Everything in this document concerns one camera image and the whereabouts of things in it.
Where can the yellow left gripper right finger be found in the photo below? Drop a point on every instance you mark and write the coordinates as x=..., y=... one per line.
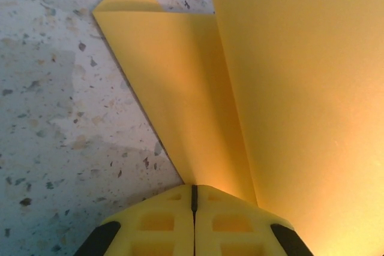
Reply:
x=204, y=238

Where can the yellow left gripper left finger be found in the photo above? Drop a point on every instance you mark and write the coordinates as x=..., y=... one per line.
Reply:
x=186, y=238

